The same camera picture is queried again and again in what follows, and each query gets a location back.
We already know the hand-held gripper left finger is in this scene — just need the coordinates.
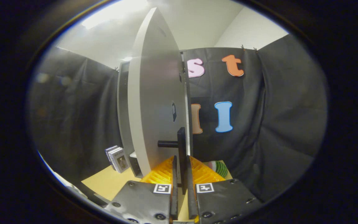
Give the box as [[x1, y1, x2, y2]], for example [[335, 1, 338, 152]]
[[104, 156, 178, 224]]

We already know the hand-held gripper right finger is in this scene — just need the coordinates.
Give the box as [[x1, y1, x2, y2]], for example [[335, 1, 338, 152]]
[[187, 156, 262, 224]]

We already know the black door handle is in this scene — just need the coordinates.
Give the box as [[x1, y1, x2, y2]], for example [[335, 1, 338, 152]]
[[158, 127, 188, 195]]

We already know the grey shoe cabinet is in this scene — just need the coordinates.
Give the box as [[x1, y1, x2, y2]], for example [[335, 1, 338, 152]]
[[117, 51, 193, 178]]

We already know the white shoe cabinet door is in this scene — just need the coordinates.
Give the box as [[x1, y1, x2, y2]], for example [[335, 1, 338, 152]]
[[128, 7, 188, 178]]

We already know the watermelon slice toy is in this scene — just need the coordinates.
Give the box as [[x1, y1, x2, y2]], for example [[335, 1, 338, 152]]
[[209, 161, 228, 178]]

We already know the grey cover book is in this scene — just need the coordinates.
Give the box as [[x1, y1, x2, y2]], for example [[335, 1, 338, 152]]
[[110, 149, 130, 174]]

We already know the white blue spine book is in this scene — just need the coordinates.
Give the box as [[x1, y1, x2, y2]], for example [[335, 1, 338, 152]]
[[108, 147, 123, 171]]

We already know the black backdrop cloth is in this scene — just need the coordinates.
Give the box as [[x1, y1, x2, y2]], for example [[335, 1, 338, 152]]
[[28, 34, 328, 203]]

